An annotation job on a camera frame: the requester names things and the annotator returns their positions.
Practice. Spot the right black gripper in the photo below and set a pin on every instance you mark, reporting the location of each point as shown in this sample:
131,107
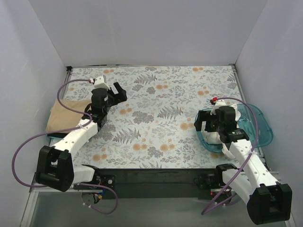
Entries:
204,121

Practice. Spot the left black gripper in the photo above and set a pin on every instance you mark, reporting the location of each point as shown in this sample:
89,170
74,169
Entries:
114,95

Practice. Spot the tan t shirt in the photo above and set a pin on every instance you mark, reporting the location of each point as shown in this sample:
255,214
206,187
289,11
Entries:
62,118

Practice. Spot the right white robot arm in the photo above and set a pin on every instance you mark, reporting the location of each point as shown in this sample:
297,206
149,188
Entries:
266,199

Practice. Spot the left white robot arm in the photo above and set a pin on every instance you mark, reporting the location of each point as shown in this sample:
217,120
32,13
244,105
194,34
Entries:
55,166

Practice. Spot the white t shirt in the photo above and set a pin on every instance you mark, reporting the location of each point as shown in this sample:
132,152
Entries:
214,137

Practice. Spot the floral table cloth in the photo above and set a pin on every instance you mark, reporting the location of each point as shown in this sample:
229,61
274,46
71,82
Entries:
154,128

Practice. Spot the teal plastic basket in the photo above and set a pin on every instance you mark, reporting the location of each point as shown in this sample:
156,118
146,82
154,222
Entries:
247,123

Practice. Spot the black folded t shirt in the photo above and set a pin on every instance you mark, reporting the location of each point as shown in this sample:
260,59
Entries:
59,135

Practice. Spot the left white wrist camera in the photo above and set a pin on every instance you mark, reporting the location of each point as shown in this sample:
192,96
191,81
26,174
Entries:
100,81

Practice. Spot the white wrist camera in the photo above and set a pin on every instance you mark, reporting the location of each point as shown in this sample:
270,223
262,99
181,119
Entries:
100,81
217,104

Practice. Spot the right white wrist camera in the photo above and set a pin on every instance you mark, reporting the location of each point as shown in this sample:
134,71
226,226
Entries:
217,104

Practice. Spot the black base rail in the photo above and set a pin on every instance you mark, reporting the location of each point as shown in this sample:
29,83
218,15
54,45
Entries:
157,183

